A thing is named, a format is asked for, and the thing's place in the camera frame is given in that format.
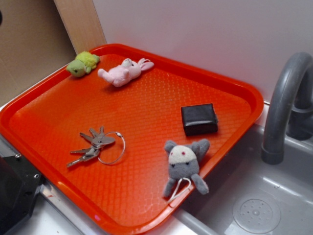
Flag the green plush turtle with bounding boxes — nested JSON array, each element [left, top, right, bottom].
[[66, 51, 100, 77]]

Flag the grey plastic faucet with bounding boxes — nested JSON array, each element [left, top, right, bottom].
[[261, 52, 313, 165]]

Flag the grey toy sink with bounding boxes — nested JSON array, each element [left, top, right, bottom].
[[171, 122, 313, 235]]

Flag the pink plush bunny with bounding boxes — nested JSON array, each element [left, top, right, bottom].
[[97, 58, 154, 87]]

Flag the grey plush mouse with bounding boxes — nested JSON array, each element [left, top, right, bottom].
[[163, 139, 210, 201]]

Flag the black metal base block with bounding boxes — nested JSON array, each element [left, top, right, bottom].
[[0, 154, 44, 235]]

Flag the silver keys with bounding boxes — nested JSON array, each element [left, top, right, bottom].
[[66, 126, 126, 168]]

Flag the orange plastic tray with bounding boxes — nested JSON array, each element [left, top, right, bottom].
[[0, 44, 264, 235]]

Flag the black rectangular block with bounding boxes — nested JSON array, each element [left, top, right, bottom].
[[181, 103, 218, 136]]

